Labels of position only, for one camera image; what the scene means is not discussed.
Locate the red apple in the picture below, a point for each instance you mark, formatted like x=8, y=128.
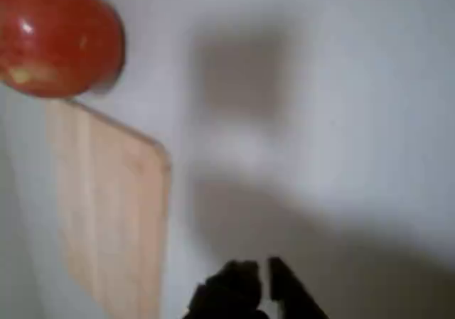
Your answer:
x=60, y=38

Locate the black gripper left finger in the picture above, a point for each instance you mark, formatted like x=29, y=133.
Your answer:
x=231, y=290

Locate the light wooden cutting board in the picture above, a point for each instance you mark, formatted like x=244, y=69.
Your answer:
x=110, y=198

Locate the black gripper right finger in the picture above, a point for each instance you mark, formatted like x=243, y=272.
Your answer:
x=288, y=290

